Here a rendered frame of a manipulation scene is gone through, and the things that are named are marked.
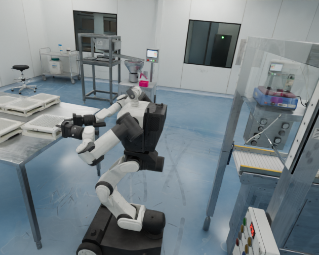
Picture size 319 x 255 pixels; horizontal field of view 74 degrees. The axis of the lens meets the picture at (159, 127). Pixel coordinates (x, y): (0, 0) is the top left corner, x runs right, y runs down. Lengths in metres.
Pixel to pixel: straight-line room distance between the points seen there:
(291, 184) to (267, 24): 6.17
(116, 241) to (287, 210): 1.45
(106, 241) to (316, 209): 1.59
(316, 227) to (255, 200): 0.49
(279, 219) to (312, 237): 1.32
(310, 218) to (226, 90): 5.24
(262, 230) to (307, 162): 0.25
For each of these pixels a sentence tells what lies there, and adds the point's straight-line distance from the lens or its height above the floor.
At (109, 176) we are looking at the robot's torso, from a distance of 1.69.
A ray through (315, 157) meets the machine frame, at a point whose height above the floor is 1.48.
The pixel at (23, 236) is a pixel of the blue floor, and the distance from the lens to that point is 2.41.
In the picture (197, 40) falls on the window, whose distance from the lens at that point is 6.51.
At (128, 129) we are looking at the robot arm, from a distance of 1.18.
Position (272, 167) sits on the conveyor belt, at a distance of 1.70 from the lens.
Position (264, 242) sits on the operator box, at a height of 1.21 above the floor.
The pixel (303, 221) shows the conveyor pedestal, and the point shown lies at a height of 0.56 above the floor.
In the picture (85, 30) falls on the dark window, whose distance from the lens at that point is 7.25.
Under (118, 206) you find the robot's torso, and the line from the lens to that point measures 1.86.
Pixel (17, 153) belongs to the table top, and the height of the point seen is 0.89.
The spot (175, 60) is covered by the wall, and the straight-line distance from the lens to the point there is 6.57.
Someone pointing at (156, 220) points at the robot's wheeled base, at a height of 0.34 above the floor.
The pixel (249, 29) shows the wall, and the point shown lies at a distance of 6.65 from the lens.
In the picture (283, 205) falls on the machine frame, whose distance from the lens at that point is 0.80.
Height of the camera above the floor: 1.76
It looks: 25 degrees down
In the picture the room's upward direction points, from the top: 5 degrees clockwise
